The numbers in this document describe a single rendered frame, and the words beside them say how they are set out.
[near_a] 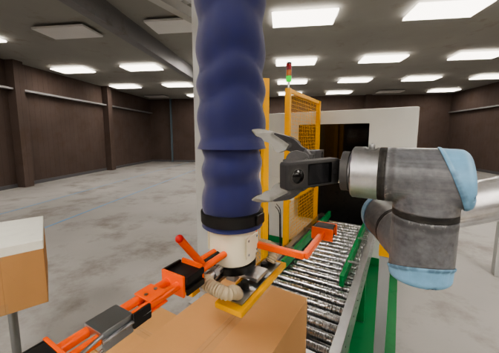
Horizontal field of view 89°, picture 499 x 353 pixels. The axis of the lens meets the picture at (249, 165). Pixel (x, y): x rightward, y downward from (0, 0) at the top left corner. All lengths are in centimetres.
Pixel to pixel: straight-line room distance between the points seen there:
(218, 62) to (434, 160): 61
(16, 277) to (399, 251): 198
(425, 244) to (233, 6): 75
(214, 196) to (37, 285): 151
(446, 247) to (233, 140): 57
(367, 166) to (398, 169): 4
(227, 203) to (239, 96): 33
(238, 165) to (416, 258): 53
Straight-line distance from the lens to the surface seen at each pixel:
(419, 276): 49
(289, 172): 41
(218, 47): 83
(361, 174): 44
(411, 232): 47
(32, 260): 206
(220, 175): 81
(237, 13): 86
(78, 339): 69
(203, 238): 254
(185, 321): 116
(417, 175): 44
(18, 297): 215
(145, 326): 184
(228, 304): 88
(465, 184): 45
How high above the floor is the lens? 164
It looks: 7 degrees down
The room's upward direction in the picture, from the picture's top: straight up
